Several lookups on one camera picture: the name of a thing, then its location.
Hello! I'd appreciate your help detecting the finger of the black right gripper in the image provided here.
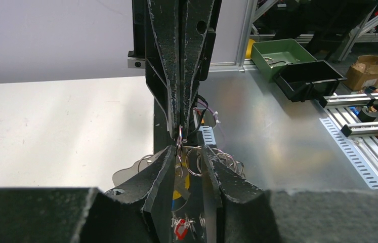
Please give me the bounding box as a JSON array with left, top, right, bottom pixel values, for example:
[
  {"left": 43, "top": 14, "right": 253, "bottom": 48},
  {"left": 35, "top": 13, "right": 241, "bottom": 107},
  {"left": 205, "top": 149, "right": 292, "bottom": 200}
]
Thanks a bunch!
[
  {"left": 145, "top": 0, "right": 181, "bottom": 140},
  {"left": 180, "top": 1, "right": 215, "bottom": 138}
]

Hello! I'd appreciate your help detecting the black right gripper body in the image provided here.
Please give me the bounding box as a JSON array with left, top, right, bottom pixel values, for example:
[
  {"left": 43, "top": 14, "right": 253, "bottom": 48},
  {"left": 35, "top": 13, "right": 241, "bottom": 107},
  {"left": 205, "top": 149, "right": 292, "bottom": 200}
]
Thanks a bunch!
[{"left": 128, "top": 0, "right": 223, "bottom": 83}]

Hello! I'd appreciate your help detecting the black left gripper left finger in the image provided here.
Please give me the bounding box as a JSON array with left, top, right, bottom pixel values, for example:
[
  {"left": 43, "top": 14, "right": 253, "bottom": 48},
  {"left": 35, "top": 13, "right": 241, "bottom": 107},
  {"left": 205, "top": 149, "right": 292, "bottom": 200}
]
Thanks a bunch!
[{"left": 0, "top": 146, "right": 176, "bottom": 242}]

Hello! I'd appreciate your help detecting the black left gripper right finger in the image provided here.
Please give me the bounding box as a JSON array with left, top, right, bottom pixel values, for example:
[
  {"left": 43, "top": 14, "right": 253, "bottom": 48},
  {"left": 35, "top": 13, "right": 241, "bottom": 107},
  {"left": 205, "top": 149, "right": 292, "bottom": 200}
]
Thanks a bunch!
[{"left": 200, "top": 146, "right": 378, "bottom": 242}]

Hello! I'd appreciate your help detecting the large steel keyring plate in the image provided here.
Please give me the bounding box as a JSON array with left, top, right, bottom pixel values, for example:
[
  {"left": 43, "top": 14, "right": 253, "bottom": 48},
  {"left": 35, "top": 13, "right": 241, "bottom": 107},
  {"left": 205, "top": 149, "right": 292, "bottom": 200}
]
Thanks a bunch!
[{"left": 112, "top": 126, "right": 246, "bottom": 243}]

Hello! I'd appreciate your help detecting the red key tag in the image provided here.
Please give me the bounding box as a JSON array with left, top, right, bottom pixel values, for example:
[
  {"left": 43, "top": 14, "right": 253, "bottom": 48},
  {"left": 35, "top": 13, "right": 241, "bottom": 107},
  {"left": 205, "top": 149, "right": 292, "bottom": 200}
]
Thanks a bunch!
[{"left": 173, "top": 218, "right": 190, "bottom": 240}]

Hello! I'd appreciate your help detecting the green plastic bin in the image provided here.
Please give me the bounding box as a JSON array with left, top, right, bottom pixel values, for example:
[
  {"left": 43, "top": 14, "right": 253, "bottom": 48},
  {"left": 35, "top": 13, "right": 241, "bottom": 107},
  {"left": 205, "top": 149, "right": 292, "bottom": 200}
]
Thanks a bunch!
[{"left": 250, "top": 39, "right": 317, "bottom": 82}]

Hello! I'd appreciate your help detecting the black plastic bin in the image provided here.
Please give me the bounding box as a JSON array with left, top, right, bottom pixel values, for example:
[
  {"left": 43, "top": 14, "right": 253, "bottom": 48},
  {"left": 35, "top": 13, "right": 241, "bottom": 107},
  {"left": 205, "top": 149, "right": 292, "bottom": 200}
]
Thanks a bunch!
[{"left": 272, "top": 60, "right": 347, "bottom": 102}]

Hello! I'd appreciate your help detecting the small cardboard box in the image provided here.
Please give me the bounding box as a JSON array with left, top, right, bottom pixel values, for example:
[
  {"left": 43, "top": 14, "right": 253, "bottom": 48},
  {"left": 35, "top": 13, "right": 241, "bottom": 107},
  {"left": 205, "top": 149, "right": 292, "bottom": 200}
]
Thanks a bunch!
[{"left": 342, "top": 55, "right": 378, "bottom": 91}]

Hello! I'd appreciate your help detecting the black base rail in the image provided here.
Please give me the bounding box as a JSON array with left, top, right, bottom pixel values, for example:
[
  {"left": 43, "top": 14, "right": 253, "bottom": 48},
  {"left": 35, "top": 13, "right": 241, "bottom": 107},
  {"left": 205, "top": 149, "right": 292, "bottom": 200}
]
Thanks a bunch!
[{"left": 153, "top": 94, "right": 216, "bottom": 153}]

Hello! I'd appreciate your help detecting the metal base plate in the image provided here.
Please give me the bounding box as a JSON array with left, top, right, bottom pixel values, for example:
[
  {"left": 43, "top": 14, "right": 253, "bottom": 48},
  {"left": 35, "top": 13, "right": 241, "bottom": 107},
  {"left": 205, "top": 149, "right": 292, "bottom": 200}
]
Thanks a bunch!
[{"left": 199, "top": 70, "right": 378, "bottom": 190}]

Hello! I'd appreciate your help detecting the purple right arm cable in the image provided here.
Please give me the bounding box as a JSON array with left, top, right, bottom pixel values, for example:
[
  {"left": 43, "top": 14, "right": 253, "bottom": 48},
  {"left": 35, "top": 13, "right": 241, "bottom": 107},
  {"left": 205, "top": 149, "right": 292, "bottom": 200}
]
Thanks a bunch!
[{"left": 193, "top": 95, "right": 223, "bottom": 127}]

